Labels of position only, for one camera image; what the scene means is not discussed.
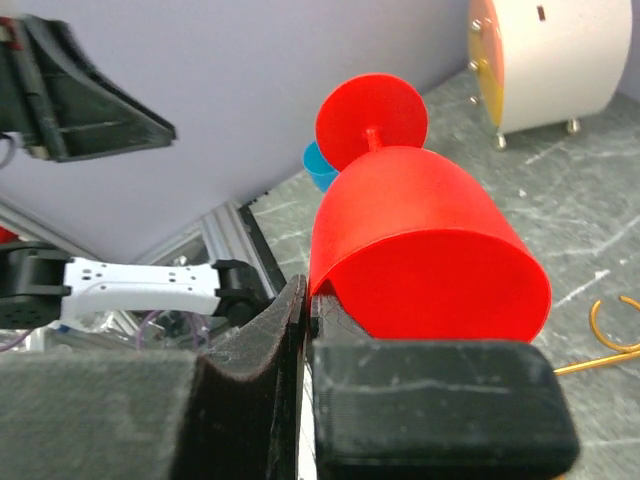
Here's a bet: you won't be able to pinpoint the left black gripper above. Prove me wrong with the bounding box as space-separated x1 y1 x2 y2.
1 14 176 162

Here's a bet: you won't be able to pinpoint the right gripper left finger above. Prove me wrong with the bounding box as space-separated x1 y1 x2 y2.
1 275 306 479

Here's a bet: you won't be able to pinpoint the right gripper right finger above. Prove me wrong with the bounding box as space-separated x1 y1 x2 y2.
310 295 580 479

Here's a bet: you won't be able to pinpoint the red plastic wine glass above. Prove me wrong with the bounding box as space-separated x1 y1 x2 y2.
309 73 551 342

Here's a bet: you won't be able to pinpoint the blue plastic wine glass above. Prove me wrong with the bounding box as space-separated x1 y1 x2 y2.
302 141 339 192

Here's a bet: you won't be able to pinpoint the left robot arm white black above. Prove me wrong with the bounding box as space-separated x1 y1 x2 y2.
1 15 268 329

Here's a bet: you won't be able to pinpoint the round cream mini drawer cabinet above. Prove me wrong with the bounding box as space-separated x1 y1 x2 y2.
467 0 633 150

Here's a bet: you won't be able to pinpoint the loose cables under frame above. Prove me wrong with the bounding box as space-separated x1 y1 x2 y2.
0 309 211 351

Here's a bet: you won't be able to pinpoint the gold wire wine glass rack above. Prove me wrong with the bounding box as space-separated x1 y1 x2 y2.
554 300 639 376

